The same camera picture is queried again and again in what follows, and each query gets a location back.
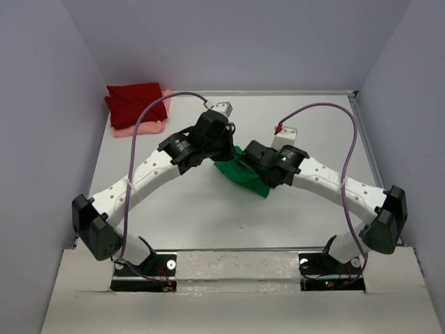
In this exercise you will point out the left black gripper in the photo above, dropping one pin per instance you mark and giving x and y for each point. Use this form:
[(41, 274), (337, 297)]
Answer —
[(229, 152)]

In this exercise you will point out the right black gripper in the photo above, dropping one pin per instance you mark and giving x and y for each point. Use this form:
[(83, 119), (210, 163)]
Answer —
[(273, 150)]

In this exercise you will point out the green t-shirt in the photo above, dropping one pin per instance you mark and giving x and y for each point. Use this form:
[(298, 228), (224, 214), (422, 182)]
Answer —
[(242, 176)]

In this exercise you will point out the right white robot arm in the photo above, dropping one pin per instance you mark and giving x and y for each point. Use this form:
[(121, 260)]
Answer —
[(382, 212)]

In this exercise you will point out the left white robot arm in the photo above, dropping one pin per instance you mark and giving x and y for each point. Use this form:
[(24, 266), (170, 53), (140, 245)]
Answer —
[(102, 221)]

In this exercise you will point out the folded pink t-shirt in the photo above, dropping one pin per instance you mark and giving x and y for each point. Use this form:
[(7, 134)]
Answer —
[(154, 121)]

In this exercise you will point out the folded dark red t-shirt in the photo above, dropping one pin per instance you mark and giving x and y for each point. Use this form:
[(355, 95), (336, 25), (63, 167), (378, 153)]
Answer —
[(126, 103)]

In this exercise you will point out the white front cover board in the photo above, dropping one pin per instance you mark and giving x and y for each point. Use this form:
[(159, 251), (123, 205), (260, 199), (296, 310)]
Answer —
[(238, 291)]

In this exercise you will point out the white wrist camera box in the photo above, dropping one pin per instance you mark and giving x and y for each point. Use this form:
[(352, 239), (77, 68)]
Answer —
[(286, 136), (224, 108)]

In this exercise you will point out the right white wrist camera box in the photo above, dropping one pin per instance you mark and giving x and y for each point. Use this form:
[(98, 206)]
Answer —
[(286, 136)]

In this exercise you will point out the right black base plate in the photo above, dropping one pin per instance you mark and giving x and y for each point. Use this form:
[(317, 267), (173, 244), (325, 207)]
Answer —
[(319, 272)]

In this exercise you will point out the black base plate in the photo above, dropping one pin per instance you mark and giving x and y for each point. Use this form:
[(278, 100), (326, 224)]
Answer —
[(146, 275), (319, 272)]

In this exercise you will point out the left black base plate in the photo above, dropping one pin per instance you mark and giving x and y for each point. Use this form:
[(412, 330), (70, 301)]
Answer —
[(146, 275)]

